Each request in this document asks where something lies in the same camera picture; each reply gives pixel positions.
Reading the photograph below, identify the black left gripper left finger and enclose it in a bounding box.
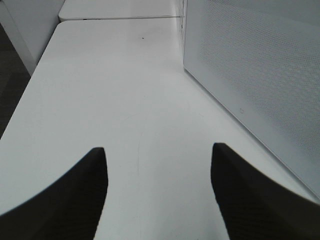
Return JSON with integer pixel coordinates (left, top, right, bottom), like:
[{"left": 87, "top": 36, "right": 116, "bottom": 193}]
[{"left": 0, "top": 147, "right": 108, "bottom": 240}]

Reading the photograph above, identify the white adjacent table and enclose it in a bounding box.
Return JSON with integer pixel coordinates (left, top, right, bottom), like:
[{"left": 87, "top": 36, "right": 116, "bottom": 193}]
[{"left": 58, "top": 0, "right": 186, "bottom": 22}]

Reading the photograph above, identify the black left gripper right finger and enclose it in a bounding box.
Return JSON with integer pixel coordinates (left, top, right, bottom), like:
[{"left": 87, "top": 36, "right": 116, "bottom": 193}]
[{"left": 210, "top": 143, "right": 320, "bottom": 240}]

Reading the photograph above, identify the white microwave door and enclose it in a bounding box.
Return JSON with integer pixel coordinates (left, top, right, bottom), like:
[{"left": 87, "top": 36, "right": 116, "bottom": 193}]
[{"left": 183, "top": 0, "right": 320, "bottom": 195}]

